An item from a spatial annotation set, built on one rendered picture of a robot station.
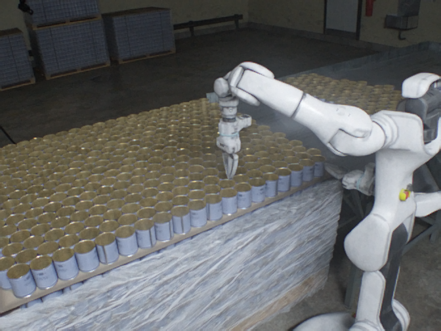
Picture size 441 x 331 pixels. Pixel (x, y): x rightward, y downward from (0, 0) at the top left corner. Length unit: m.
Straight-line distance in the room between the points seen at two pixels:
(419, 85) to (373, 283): 0.72
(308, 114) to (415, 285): 2.10
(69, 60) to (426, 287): 7.71
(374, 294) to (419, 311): 1.27
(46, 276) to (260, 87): 0.83
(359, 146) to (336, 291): 1.83
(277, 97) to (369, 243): 0.60
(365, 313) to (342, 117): 0.86
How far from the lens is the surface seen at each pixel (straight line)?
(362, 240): 1.35
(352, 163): 1.93
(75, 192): 1.64
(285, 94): 1.00
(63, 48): 8.74
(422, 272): 3.05
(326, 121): 1.00
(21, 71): 8.60
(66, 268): 1.28
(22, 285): 1.28
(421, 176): 1.91
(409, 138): 1.13
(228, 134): 1.44
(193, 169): 1.67
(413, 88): 1.13
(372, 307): 1.57
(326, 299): 2.70
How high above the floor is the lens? 1.98
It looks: 28 degrees down
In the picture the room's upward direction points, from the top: 4 degrees counter-clockwise
